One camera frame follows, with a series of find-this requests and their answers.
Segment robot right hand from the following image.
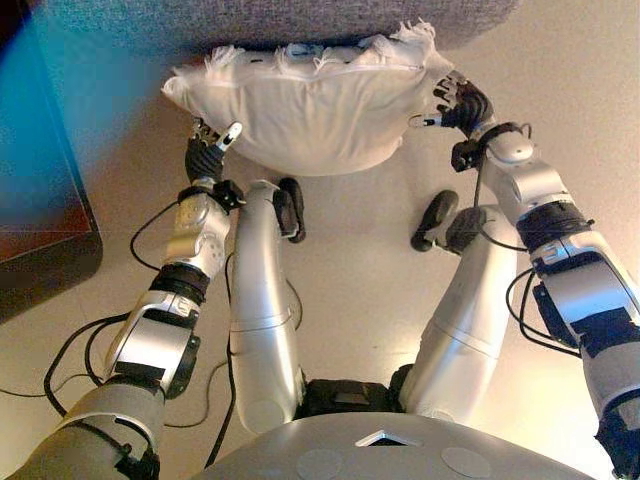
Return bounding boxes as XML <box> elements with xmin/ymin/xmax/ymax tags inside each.
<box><xmin>408</xmin><ymin>69</ymin><xmax>496</xmax><ymax>139</ymax></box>

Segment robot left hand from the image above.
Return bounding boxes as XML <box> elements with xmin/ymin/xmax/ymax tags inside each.
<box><xmin>184</xmin><ymin>119</ymin><xmax>245</xmax><ymax>184</ymax></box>

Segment cream fringed cushion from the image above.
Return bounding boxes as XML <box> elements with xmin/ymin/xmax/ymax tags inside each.
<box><xmin>160</xmin><ymin>18</ymin><xmax>455</xmax><ymax>177</ymax></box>

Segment black robot left foot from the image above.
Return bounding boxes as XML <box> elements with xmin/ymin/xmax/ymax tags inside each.
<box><xmin>272</xmin><ymin>177</ymin><xmax>307</xmax><ymax>245</ymax></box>

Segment black robot foot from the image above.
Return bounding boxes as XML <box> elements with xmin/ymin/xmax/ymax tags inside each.
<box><xmin>272</xmin><ymin>177</ymin><xmax>307</xmax><ymax>245</ymax></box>
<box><xmin>410</xmin><ymin>189</ymin><xmax>460</xmax><ymax>253</ymax></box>

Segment black robot right foot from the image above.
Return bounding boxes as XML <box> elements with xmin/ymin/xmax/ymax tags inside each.
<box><xmin>410</xmin><ymin>189</ymin><xmax>460</xmax><ymax>253</ymax></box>

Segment grey fabric tub armchair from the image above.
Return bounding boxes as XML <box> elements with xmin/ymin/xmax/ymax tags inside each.
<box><xmin>39</xmin><ymin>0</ymin><xmax>521</xmax><ymax>56</ymax></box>

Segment silver robot left leg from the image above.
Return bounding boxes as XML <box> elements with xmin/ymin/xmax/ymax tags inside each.
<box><xmin>227</xmin><ymin>179</ymin><xmax>307</xmax><ymax>435</ymax></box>

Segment grey robot torso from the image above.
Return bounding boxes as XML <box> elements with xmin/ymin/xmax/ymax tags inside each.
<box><xmin>192</xmin><ymin>379</ymin><xmax>596</xmax><ymax>480</ymax></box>

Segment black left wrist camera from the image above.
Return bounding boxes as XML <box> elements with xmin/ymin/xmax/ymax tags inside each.
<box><xmin>212</xmin><ymin>179</ymin><xmax>247</xmax><ymax>214</ymax></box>

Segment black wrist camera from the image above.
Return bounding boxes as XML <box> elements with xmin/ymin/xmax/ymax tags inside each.
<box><xmin>450</xmin><ymin>139</ymin><xmax>484</xmax><ymax>174</ymax></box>
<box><xmin>212</xmin><ymin>179</ymin><xmax>247</xmax><ymax>214</ymax></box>

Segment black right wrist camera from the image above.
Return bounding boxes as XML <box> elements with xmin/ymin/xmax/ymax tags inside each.
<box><xmin>450</xmin><ymin>139</ymin><xmax>484</xmax><ymax>174</ymax></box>

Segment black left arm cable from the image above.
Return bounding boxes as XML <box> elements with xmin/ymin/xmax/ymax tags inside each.
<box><xmin>43</xmin><ymin>199</ymin><xmax>236</xmax><ymax>469</ymax></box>

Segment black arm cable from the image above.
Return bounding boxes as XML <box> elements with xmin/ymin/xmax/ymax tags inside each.
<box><xmin>43</xmin><ymin>199</ymin><xmax>236</xmax><ymax>469</ymax></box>
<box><xmin>472</xmin><ymin>164</ymin><xmax>584</xmax><ymax>359</ymax></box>

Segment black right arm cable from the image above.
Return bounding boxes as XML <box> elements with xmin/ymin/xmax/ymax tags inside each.
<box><xmin>472</xmin><ymin>164</ymin><xmax>584</xmax><ymax>359</ymax></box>

